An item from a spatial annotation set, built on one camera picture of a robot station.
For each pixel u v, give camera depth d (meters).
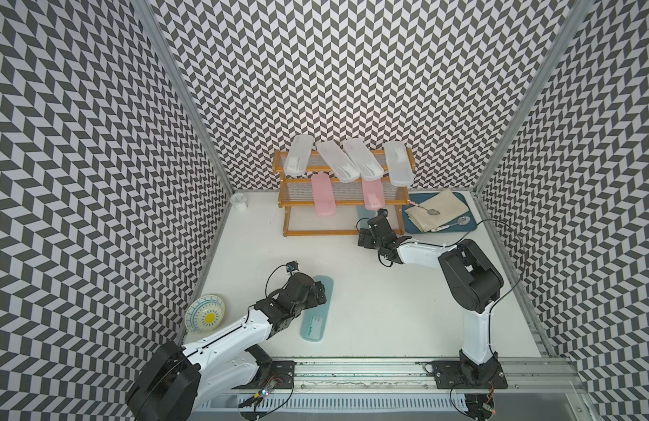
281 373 0.72
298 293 0.64
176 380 0.39
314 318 0.82
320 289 0.77
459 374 0.65
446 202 1.10
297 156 0.89
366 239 0.90
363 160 0.87
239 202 1.09
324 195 0.94
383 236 0.77
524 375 0.75
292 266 0.77
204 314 0.83
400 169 0.85
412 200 1.16
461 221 1.03
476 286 0.52
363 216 1.07
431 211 1.10
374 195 0.94
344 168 0.85
